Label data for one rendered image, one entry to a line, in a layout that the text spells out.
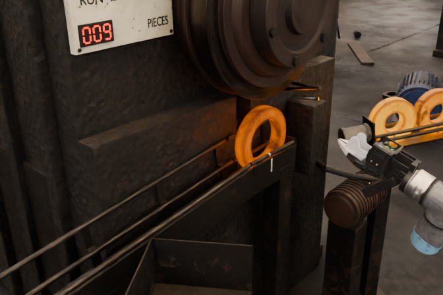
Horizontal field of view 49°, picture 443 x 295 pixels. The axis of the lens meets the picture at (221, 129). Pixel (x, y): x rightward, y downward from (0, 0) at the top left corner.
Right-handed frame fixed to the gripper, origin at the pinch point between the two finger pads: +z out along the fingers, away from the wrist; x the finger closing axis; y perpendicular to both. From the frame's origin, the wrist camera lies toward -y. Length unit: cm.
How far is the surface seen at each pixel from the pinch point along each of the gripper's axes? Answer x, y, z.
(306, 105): -7.8, 0.1, 17.4
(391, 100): -32.3, 3.1, 2.4
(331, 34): -239, -69, 130
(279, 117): 6.4, 0.6, 16.9
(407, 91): -186, -59, 42
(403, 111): -35.4, 0.2, -1.4
